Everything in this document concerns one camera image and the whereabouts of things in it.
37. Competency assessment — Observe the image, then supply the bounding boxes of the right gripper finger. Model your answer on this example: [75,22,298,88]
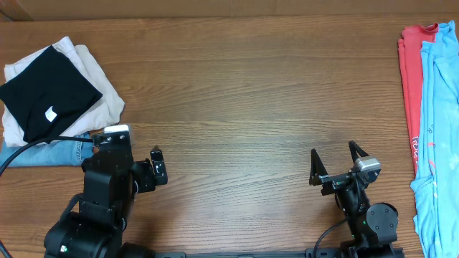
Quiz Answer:
[349,140,369,163]
[309,148,328,181]

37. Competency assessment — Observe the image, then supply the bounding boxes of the black t-shirt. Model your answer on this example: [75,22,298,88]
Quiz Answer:
[1,46,103,143]

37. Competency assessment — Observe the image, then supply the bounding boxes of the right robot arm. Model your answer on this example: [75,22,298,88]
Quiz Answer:
[308,140,405,258]

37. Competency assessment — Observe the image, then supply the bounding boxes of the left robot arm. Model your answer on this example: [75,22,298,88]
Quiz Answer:
[44,132,168,258]

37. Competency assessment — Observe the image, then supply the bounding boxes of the blue folded jeans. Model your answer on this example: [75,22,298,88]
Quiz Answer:
[9,140,93,167]

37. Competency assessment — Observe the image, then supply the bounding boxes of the light blue t-shirt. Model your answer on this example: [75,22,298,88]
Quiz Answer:
[411,21,458,257]

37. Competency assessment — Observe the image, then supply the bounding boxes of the red t-shirt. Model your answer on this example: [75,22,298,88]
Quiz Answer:
[397,23,439,173]

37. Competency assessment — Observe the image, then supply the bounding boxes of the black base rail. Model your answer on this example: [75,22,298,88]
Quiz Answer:
[154,248,405,258]

